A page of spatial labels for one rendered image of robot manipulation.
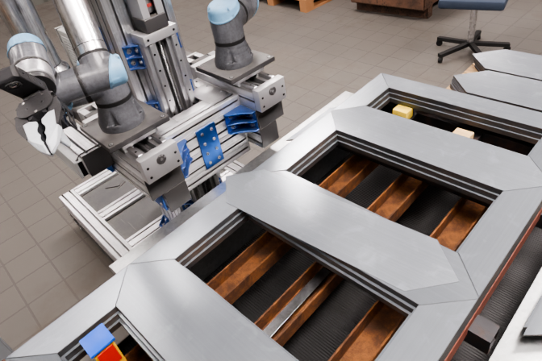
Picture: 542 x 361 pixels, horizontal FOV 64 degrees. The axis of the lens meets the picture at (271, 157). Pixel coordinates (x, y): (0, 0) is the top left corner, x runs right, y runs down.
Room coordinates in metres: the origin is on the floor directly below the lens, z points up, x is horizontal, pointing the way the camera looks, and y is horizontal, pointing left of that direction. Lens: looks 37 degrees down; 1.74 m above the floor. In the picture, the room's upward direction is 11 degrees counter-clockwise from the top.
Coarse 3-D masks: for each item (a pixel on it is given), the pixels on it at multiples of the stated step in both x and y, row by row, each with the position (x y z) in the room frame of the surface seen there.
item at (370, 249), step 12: (372, 228) 0.78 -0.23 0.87; (384, 228) 0.77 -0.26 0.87; (396, 228) 0.76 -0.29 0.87; (360, 240) 0.74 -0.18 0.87; (372, 240) 0.74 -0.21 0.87; (384, 240) 0.73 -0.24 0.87; (348, 252) 0.71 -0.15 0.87; (360, 252) 0.71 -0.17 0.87; (372, 252) 0.70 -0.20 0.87; (384, 252) 0.69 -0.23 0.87; (360, 264) 0.67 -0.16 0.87; (372, 264) 0.66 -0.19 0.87
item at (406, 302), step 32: (384, 96) 1.44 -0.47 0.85; (416, 96) 1.38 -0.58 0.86; (512, 128) 1.11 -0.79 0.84; (384, 160) 1.09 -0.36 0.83; (416, 160) 1.02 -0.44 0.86; (320, 192) 0.95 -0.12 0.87; (480, 192) 0.86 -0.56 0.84; (224, 224) 0.91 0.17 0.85; (256, 224) 0.92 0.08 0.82; (192, 256) 0.82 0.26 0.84; (320, 256) 0.74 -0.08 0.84; (448, 256) 0.65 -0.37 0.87; (384, 288) 0.60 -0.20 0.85; (448, 288) 0.56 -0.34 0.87; (128, 320) 0.64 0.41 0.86; (64, 352) 0.59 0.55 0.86; (288, 352) 0.50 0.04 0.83; (448, 352) 0.45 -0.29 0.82
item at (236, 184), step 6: (240, 174) 1.10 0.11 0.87; (246, 174) 1.10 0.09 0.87; (252, 174) 1.09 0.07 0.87; (258, 174) 1.09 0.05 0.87; (234, 180) 1.08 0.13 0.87; (240, 180) 1.07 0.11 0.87; (246, 180) 1.07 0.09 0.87; (228, 186) 1.06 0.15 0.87; (234, 186) 1.05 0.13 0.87; (240, 186) 1.04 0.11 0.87; (228, 192) 1.03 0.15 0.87; (234, 192) 1.02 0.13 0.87; (228, 198) 1.00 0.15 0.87
